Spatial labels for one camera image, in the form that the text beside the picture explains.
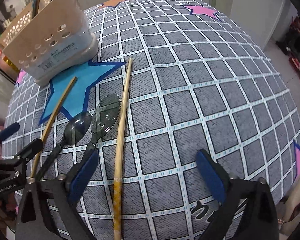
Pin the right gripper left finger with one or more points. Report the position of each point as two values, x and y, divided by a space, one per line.
34 219

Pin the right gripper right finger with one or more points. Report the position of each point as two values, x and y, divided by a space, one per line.
259 219

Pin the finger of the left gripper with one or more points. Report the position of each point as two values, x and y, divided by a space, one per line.
29 151
9 131

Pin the long bamboo chopstick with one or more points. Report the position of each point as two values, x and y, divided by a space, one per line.
119 156

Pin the dark transparent spoon large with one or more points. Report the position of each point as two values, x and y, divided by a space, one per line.
102 122

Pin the dark transparent spoon small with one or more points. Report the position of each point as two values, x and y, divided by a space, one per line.
73 133

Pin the beige utensil holder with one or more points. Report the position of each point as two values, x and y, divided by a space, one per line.
57 38

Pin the beige perforated storage cart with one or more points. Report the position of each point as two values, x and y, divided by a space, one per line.
16 26

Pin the grey checked tablecloth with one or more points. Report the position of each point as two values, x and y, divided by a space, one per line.
198 81

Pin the red items on floor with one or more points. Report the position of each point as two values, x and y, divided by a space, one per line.
290 44

